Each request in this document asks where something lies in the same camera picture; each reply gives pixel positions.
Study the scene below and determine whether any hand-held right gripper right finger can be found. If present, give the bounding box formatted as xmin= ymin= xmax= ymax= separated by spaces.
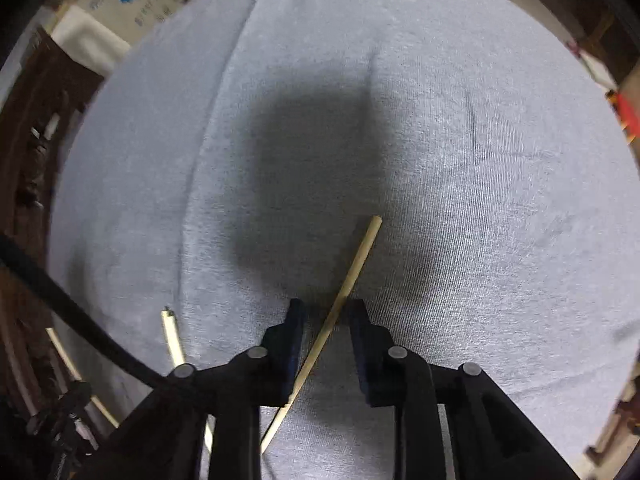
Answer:
xmin=348 ymin=299 xmax=581 ymax=480

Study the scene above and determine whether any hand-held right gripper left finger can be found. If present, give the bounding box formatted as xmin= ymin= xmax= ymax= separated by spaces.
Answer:
xmin=75 ymin=298 xmax=307 ymax=480

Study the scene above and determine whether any wooden chopstick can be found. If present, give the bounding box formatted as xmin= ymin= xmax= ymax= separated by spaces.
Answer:
xmin=160 ymin=307 xmax=216 ymax=453
xmin=260 ymin=215 xmax=384 ymax=455

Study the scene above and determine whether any grey tablecloth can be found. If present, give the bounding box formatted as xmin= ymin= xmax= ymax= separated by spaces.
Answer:
xmin=47 ymin=0 xmax=640 ymax=480

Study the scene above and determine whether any carved dark wooden table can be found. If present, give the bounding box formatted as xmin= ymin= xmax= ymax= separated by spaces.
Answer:
xmin=0 ymin=25 xmax=108 ymax=321

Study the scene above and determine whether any red plastic stool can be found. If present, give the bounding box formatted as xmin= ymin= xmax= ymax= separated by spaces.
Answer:
xmin=605 ymin=89 xmax=640 ymax=143

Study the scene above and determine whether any white stool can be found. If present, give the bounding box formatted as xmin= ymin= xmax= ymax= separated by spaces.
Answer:
xmin=567 ymin=35 xmax=618 ymax=86

